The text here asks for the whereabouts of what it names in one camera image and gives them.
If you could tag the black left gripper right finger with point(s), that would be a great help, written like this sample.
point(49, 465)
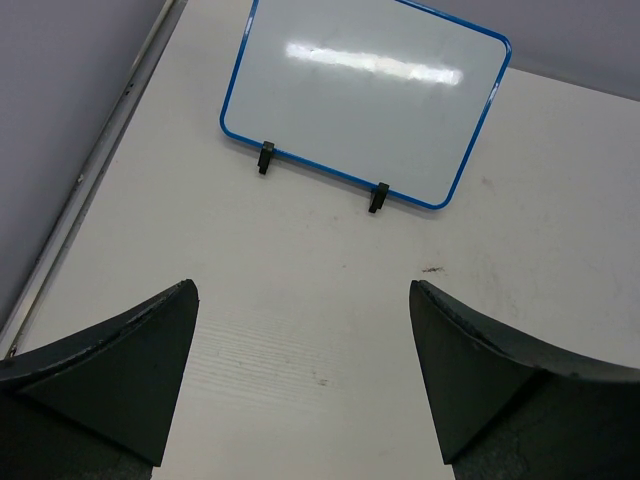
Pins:
point(507, 405)

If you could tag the blue framed small whiteboard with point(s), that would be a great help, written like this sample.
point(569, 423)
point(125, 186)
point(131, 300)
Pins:
point(388, 94)

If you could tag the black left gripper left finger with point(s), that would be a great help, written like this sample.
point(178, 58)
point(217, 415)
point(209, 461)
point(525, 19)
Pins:
point(98, 404)

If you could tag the aluminium left side rail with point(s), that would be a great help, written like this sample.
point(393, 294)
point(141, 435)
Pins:
point(88, 180)

